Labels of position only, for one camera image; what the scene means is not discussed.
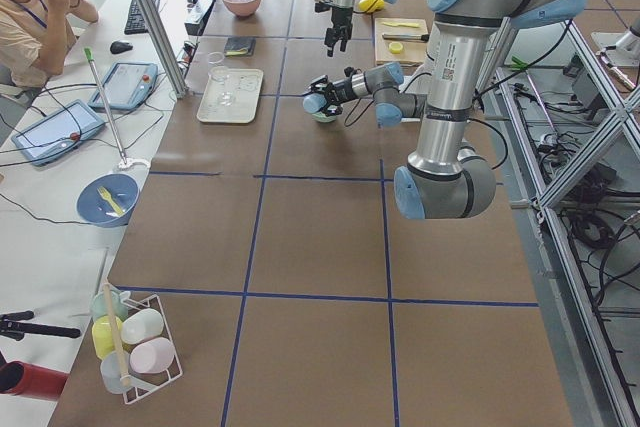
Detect yellow cup in rack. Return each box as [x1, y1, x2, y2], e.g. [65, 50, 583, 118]
[91, 315, 115, 360]

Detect yellow plastic knife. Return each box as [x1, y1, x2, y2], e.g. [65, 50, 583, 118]
[381, 21, 421, 28]

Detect clear wine glass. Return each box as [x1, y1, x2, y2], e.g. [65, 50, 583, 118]
[209, 64, 235, 106]

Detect black tripod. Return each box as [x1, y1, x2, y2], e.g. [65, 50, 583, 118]
[1, 310, 82, 341]

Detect cream bear tray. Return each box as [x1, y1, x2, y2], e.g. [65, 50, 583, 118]
[196, 68, 264, 124]

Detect white wire cup rack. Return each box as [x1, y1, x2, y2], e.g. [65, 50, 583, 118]
[100, 283, 183, 405]

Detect black keyboard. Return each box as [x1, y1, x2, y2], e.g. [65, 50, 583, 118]
[123, 0, 163, 36]

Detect near teach pendant tablet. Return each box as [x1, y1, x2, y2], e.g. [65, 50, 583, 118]
[11, 99, 105, 166]

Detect pink cup in rack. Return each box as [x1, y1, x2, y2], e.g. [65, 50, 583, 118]
[130, 337, 176, 374]

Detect red cylinder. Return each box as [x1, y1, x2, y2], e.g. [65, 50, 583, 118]
[1, 361, 68, 401]

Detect metal rod green tip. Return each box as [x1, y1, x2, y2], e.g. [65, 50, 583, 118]
[84, 47, 151, 170]

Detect white cup in rack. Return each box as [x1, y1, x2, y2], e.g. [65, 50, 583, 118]
[121, 308, 164, 345]

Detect aluminium frame post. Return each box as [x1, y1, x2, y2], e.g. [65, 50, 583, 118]
[136, 0, 188, 99]

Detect teach pendant tablet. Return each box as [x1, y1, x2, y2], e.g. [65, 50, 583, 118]
[11, 99, 105, 166]
[102, 62, 159, 111]

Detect yellow fork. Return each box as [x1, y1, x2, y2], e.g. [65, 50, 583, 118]
[97, 186, 125, 217]

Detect metal knife handle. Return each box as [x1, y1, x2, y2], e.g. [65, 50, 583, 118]
[382, 33, 430, 43]

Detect light blue plastic cup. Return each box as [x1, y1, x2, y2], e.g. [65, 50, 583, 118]
[303, 93, 327, 114]

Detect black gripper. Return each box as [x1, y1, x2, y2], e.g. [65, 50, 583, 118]
[303, 67, 358, 117]
[314, 0, 354, 57]

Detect green cup in rack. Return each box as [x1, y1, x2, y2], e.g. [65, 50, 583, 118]
[90, 286, 131, 322]

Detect wooden cutting board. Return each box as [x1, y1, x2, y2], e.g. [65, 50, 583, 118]
[374, 18, 429, 66]

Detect seated person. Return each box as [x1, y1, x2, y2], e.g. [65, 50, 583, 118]
[1, 0, 99, 88]

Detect far teach pendant tablet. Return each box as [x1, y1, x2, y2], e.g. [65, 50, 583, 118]
[102, 62, 159, 111]

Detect grey folded cloth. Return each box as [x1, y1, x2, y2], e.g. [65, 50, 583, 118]
[223, 36, 256, 57]

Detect blue bowl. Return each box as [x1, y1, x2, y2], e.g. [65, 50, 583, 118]
[76, 173, 139, 228]

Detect green bowl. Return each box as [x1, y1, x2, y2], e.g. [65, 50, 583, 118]
[311, 112, 336, 123]

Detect whole yellow lemon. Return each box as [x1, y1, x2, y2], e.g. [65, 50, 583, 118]
[358, 0, 385, 14]

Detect black computer mouse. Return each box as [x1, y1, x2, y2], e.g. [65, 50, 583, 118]
[109, 40, 133, 55]

